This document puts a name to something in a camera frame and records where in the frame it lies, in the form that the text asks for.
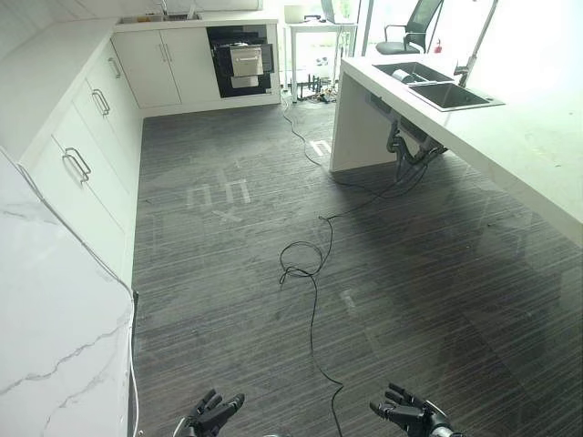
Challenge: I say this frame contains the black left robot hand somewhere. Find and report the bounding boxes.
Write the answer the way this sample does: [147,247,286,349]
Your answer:
[175,388,246,437]

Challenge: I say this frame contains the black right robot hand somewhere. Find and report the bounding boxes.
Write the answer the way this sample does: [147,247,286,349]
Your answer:
[369,382,452,437]

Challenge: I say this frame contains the black built-in dishwasher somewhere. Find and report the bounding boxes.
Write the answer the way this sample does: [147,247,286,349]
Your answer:
[206,25,275,99]

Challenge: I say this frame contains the white marble panel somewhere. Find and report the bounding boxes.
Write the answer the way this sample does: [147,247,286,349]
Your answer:
[0,147,137,437]

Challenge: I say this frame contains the grey sink drain pipes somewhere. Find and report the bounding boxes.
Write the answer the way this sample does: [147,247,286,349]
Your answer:
[384,116,450,183]

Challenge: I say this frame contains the white kitchen island counter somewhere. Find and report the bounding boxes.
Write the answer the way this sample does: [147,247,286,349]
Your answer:
[329,53,583,250]

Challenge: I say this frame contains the white drawer cabinet run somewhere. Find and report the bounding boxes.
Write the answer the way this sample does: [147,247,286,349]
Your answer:
[17,38,145,290]

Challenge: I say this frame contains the black double sink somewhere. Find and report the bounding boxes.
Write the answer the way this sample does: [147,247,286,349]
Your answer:
[371,61,506,113]

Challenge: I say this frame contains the white cabinet with double doors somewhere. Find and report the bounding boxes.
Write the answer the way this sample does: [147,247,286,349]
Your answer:
[110,27,218,110]

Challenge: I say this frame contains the white desk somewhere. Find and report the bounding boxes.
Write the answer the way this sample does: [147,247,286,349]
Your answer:
[283,20,359,102]

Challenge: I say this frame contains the silver island faucet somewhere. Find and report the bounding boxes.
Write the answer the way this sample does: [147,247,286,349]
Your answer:
[455,0,498,88]

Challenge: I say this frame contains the black office chair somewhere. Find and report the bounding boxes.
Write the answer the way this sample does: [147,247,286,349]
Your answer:
[375,0,439,56]

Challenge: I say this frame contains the laptop on desk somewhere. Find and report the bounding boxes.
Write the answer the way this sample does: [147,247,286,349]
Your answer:
[320,0,357,25]

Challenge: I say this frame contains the black floor cable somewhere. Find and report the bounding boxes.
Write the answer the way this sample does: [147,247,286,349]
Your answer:
[278,88,429,437]

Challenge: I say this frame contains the steel wall sink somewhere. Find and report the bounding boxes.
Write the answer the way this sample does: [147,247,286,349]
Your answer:
[118,0,202,25]

